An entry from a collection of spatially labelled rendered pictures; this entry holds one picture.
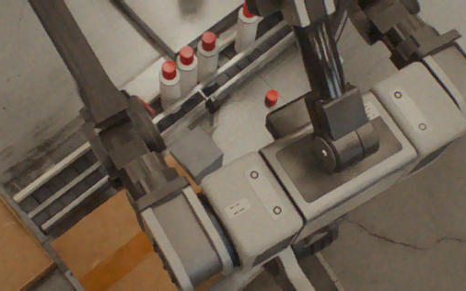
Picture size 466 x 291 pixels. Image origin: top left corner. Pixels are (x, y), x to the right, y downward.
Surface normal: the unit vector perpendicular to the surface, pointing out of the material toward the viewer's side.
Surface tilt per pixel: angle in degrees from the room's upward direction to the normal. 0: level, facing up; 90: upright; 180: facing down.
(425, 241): 0
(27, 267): 0
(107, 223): 0
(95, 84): 20
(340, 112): 44
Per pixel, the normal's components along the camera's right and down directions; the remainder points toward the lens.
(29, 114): 0.06, -0.37
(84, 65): 0.15, -0.04
